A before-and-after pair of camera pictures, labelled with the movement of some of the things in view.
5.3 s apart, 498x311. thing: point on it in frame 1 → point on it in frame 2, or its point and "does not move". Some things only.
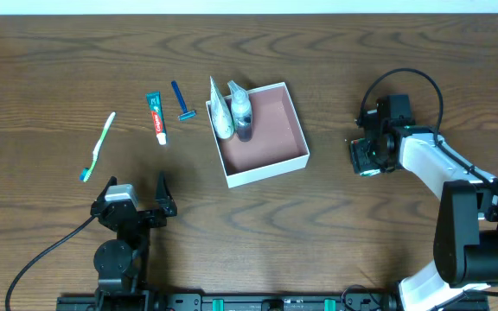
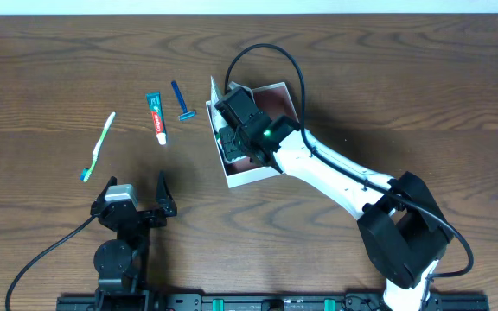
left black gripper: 141,216 does not move
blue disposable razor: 187,114 does not move
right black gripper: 362,156 → 227,141
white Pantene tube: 221,111 does not move
